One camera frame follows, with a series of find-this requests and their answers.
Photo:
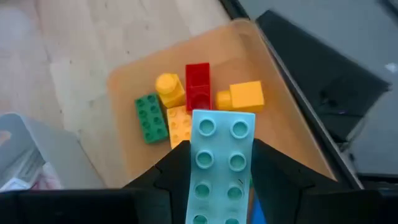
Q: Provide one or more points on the yellow studded brick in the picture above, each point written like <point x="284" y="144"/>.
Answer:
<point x="178" y="124"/>

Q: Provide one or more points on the blue toy brick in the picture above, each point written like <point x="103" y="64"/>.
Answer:
<point x="257" y="211"/>

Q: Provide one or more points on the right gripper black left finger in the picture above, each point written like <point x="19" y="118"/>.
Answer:
<point x="124" y="205"/>

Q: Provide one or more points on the black aluminium table frame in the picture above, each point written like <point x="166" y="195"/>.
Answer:
<point x="231" y="9"/>

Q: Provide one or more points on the grey-brown playing card deck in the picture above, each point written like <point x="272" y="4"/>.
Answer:
<point x="21" y="163"/>

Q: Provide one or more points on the red brick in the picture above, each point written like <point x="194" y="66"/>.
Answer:
<point x="198" y="84"/>

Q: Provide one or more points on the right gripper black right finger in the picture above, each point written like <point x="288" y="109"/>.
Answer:
<point x="311" y="202"/>

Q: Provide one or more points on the orange plastic bin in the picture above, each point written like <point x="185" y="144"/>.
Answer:
<point x="233" y="53"/>

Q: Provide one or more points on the yellow-orange toy block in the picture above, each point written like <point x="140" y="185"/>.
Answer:
<point x="245" y="96"/>

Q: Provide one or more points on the grey plastic bin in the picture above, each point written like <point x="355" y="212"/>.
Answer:
<point x="62" y="149"/>

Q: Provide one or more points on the yellow rounded toy block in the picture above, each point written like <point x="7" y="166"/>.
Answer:
<point x="169" y="90"/>

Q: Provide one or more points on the dark green brick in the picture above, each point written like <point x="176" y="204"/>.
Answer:
<point x="151" y="118"/>

